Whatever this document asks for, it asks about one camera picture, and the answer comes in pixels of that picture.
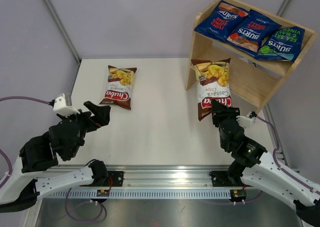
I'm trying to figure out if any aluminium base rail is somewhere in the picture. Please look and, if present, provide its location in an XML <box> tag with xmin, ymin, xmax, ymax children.
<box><xmin>44</xmin><ymin>164</ymin><xmax>301</xmax><ymax>189</ymax></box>

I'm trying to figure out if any black mounting plate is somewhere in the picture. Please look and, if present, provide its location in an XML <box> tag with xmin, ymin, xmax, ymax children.
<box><xmin>100</xmin><ymin>170</ymin><xmax>124</xmax><ymax>187</ymax></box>
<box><xmin>209</xmin><ymin>170</ymin><xmax>234</xmax><ymax>187</ymax></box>

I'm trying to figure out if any purple cable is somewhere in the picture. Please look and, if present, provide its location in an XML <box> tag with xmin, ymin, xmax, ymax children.
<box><xmin>254</xmin><ymin>114</ymin><xmax>320</xmax><ymax>205</ymax></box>
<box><xmin>0</xmin><ymin>96</ymin><xmax>107</xmax><ymax>223</ymax></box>

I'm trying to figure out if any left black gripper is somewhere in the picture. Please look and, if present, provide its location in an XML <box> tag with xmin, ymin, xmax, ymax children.
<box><xmin>58</xmin><ymin>101</ymin><xmax>111</xmax><ymax>159</ymax></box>

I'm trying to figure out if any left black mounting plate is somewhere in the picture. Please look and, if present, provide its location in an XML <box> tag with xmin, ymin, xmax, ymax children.
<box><xmin>100</xmin><ymin>170</ymin><xmax>124</xmax><ymax>187</ymax></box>

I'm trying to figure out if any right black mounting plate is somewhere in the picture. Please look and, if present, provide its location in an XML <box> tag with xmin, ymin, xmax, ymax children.
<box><xmin>209</xmin><ymin>170</ymin><xmax>234</xmax><ymax>187</ymax></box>

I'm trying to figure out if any Burts spicy sweet chilli bag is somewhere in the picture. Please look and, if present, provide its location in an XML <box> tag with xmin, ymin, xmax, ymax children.
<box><xmin>194</xmin><ymin>0</ymin><xmax>249</xmax><ymax>42</ymax></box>

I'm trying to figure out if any white slotted cable duct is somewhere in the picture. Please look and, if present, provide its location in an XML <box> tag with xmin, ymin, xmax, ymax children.
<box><xmin>49</xmin><ymin>188</ymin><xmax>231</xmax><ymax>200</ymax></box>

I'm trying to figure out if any Chuba cassava chips bag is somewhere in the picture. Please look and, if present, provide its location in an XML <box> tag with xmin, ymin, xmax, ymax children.
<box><xmin>191</xmin><ymin>58</ymin><xmax>233</xmax><ymax>121</ymax></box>
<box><xmin>99</xmin><ymin>65</ymin><xmax>137</xmax><ymax>110</ymax></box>

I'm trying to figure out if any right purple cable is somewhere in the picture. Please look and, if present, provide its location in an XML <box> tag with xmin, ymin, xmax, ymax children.
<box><xmin>254</xmin><ymin>114</ymin><xmax>320</xmax><ymax>205</ymax></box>

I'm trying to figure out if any wooden two-tier shelf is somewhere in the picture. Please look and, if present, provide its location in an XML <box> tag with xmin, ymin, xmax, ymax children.
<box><xmin>184</xmin><ymin>0</ymin><xmax>319</xmax><ymax>114</ymax></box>

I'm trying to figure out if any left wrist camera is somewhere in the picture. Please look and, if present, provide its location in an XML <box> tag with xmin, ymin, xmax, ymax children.
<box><xmin>49</xmin><ymin>93</ymin><xmax>80</xmax><ymax>117</ymax></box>

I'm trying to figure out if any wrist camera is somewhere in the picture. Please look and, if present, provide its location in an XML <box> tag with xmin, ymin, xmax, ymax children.
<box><xmin>49</xmin><ymin>93</ymin><xmax>80</xmax><ymax>117</ymax></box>
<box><xmin>236</xmin><ymin>111</ymin><xmax>257</xmax><ymax>129</ymax></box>

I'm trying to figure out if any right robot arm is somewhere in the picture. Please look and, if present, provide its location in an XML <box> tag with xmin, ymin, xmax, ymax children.
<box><xmin>211</xmin><ymin>100</ymin><xmax>320</xmax><ymax>227</ymax></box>

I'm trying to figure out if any Burts sea salt vinegar bag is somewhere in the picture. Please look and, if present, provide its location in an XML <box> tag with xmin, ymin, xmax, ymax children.
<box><xmin>254</xmin><ymin>26</ymin><xmax>305</xmax><ymax>62</ymax></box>

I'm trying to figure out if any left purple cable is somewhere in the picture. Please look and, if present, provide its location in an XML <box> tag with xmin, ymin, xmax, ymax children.
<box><xmin>0</xmin><ymin>96</ymin><xmax>107</xmax><ymax>223</ymax></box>

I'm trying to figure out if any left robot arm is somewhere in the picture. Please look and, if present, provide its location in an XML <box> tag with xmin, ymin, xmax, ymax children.
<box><xmin>0</xmin><ymin>97</ymin><xmax>111</xmax><ymax>213</ymax></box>

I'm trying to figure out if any Burts blue bag with bacon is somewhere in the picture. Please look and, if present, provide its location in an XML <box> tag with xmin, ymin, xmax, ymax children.
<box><xmin>226</xmin><ymin>9</ymin><xmax>282</xmax><ymax>56</ymax></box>

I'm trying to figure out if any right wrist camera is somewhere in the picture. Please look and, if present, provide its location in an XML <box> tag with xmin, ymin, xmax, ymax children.
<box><xmin>236</xmin><ymin>111</ymin><xmax>257</xmax><ymax>129</ymax></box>

